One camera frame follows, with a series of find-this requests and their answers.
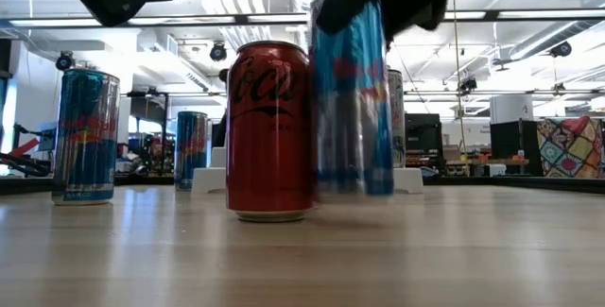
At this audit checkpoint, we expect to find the blue silver Red Bull can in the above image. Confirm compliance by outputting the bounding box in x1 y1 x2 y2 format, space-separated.
173 111 209 193
50 68 121 207
309 0 396 197

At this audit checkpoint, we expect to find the red Coca-Cola Zero can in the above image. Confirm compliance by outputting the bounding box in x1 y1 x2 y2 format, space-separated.
225 40 314 224

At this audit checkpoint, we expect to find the white three-step display shelf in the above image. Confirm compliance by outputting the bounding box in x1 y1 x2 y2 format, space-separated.
191 145 424 195

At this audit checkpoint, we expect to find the silver Celsius can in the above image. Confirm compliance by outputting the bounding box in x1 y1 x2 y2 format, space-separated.
387 68 406 169

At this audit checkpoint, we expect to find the black computer monitor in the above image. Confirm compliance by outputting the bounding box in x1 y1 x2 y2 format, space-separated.
405 112 444 158

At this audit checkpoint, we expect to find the white column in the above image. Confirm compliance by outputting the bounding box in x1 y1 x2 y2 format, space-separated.
489 94 535 125

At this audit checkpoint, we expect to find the small background monitor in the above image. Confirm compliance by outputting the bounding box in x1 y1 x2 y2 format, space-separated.
38 134 58 153

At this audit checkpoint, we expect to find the wooden background table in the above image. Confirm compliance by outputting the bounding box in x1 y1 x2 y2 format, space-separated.
443 154 530 177

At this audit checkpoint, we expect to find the black cabinet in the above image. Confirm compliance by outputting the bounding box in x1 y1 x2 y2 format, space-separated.
490 118 539 178

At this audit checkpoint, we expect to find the colourful patchwork quilt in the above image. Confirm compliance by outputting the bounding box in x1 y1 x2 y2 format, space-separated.
536 116 605 179

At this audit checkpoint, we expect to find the thin hanging cord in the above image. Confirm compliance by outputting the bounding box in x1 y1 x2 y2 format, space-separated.
448 0 470 177

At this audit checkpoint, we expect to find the black overhead frame bar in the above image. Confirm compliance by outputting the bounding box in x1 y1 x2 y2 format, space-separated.
0 9 605 27

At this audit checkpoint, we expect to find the silver ceiling air duct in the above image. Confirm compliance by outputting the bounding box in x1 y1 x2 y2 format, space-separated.
508 19 592 62

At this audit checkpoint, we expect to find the black aluminium table frame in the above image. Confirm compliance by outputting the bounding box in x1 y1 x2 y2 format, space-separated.
0 174 605 196

